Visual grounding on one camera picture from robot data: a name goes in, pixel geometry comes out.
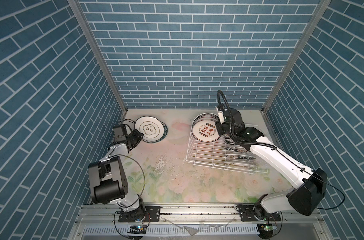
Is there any white wire dish rack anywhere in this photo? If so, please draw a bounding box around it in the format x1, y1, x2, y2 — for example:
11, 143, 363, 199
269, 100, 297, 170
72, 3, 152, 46
186, 133, 268, 174

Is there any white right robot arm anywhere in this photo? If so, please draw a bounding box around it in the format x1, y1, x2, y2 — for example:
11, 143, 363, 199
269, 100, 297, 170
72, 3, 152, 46
216, 104, 327, 221

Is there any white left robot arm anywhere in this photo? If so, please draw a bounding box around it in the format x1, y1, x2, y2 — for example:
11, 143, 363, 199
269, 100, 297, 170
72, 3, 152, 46
88, 124, 146, 222

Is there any dark green rim rear plate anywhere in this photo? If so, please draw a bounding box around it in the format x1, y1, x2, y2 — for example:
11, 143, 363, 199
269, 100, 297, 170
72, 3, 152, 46
197, 113, 219, 119

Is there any small plate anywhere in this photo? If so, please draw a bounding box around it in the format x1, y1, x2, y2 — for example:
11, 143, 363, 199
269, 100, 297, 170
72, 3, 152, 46
225, 162, 257, 169
224, 146, 250, 153
225, 154, 256, 161

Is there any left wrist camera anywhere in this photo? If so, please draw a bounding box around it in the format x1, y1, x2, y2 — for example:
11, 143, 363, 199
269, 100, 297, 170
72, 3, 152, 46
112, 125, 128, 144

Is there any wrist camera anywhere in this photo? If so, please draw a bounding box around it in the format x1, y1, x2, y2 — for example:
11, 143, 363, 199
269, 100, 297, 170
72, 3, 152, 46
112, 125, 128, 144
218, 110, 225, 124

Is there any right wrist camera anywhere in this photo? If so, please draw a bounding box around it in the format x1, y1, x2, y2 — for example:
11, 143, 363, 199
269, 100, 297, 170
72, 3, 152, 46
218, 110, 225, 124

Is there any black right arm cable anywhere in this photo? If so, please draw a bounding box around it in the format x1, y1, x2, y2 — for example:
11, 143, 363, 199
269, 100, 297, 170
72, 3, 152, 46
216, 89, 276, 149

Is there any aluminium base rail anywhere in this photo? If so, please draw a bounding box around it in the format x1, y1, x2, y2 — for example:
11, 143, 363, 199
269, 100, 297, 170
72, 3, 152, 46
75, 203, 322, 226

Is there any aluminium left corner post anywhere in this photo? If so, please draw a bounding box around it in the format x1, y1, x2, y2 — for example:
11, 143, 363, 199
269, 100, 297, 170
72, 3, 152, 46
68, 0, 127, 115

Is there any aluminium corner post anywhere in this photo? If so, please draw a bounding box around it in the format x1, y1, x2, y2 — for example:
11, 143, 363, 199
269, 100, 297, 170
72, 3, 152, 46
68, 0, 127, 115
262, 0, 333, 112

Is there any aluminium right corner post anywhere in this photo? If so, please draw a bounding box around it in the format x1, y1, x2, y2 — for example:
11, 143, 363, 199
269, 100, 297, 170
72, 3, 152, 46
262, 0, 333, 112

